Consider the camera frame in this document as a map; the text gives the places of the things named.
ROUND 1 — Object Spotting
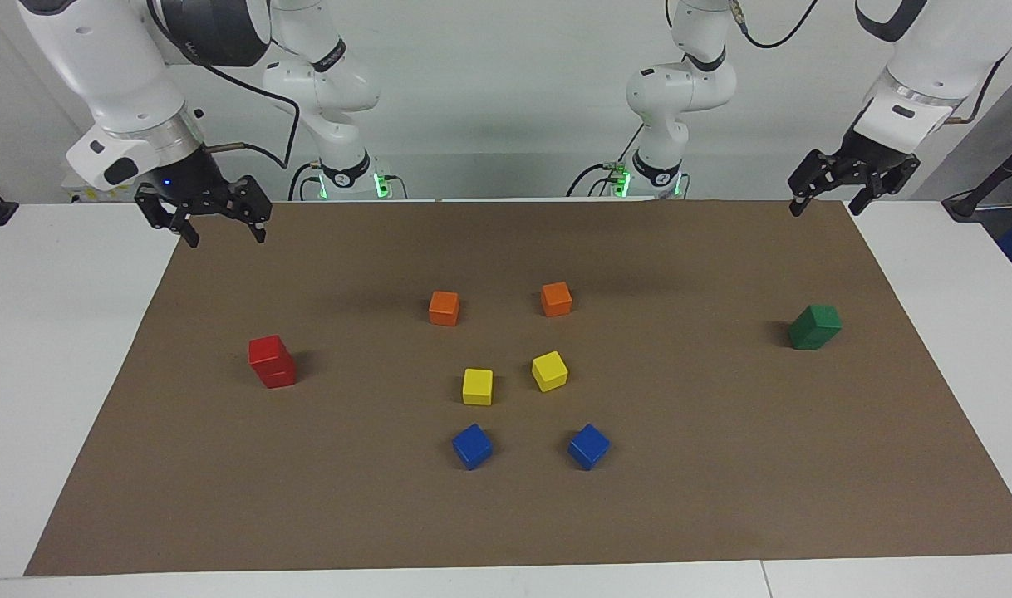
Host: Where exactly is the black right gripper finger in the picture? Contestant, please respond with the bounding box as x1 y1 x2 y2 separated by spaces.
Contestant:
222 175 273 245
134 188 202 249

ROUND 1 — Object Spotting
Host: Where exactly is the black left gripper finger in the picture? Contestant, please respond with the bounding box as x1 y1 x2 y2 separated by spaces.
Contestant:
847 159 923 218
787 149 844 219

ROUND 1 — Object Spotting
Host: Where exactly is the white power strip box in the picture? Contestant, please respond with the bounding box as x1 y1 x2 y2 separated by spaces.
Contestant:
64 184 141 203

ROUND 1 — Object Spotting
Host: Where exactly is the black tripod stand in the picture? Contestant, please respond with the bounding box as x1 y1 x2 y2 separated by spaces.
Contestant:
942 133 1012 221

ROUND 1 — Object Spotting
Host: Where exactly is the yellow wooden block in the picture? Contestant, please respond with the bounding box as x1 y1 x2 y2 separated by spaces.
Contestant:
531 350 570 393
462 368 494 407

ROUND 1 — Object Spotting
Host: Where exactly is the blue wooden block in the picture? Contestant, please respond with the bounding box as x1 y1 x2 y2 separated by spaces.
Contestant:
567 424 612 472
451 424 494 472

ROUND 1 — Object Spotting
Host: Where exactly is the brown table mat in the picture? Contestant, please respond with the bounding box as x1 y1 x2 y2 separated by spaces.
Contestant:
24 199 1012 576

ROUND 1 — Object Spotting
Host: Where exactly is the black right base cable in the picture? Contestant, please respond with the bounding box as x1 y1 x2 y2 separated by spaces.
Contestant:
287 162 320 202

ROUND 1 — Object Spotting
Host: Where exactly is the black base cable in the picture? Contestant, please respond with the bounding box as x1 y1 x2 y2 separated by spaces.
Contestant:
287 162 320 202
566 125 644 198

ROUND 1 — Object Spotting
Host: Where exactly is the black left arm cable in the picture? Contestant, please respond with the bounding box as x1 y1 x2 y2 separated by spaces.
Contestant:
726 0 1005 125

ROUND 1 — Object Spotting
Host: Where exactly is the black left base cable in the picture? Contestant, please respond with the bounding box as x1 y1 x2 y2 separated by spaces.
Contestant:
566 125 644 198

